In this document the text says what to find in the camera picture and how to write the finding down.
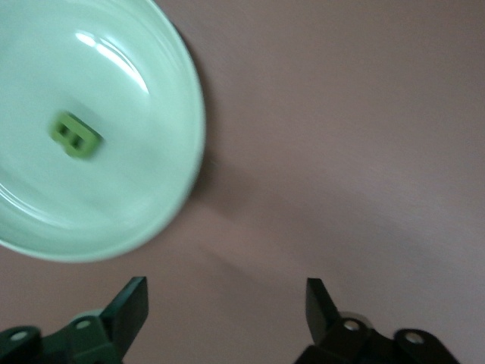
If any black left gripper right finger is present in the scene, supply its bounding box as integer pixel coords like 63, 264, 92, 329
293, 278, 462, 364

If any green plate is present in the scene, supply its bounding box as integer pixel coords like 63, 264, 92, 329
0, 0, 208, 265

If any green foam letter B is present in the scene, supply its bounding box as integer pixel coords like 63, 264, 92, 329
48, 111, 104, 158

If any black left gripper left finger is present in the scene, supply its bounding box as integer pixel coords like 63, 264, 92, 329
0, 275, 149, 364

